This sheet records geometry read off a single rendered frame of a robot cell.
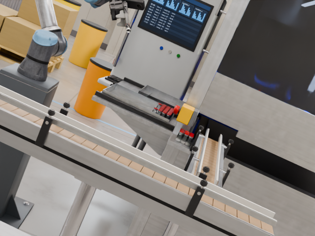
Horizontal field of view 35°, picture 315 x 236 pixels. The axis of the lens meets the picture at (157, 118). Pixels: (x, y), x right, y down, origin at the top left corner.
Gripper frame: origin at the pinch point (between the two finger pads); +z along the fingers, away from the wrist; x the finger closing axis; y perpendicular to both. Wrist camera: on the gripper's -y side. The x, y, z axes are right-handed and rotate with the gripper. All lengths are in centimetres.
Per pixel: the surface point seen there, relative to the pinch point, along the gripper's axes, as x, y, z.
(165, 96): -64, -18, -11
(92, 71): -196, 28, -182
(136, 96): -39.9, 0.0, 8.8
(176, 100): -65, -24, -8
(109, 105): -21.2, 13.7, 29.7
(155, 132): -36, -6, 37
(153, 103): -42.0, -8.0, 13.3
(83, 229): -118, 40, 36
